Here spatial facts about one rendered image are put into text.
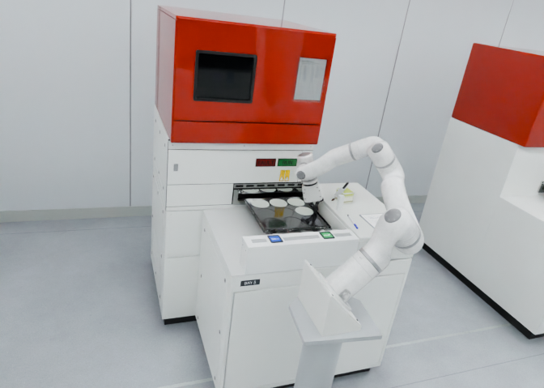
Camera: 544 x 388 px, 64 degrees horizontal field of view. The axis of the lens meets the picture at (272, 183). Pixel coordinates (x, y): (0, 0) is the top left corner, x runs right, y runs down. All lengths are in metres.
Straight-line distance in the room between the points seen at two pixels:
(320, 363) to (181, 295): 1.12
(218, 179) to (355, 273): 1.00
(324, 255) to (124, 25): 2.36
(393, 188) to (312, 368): 0.82
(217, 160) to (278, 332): 0.93
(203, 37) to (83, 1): 1.63
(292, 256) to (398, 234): 0.52
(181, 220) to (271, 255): 0.70
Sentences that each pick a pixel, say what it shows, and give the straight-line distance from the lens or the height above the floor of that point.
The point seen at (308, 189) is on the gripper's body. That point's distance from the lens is 2.32.
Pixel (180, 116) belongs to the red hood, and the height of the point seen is 1.36.
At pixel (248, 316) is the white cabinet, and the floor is 0.59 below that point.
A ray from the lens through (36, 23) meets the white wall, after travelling 3.66.
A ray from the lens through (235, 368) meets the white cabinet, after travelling 2.32.
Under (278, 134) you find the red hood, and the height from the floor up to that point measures 1.28.
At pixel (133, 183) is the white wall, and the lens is 3.97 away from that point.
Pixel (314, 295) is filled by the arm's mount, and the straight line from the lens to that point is 1.73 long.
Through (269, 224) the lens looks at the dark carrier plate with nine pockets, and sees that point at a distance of 2.21.
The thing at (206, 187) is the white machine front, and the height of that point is 0.95.
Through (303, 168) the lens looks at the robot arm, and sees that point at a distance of 2.19.
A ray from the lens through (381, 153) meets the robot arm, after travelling 1.97.
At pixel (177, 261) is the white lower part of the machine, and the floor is 0.49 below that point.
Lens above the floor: 1.95
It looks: 23 degrees down
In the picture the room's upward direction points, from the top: 8 degrees clockwise
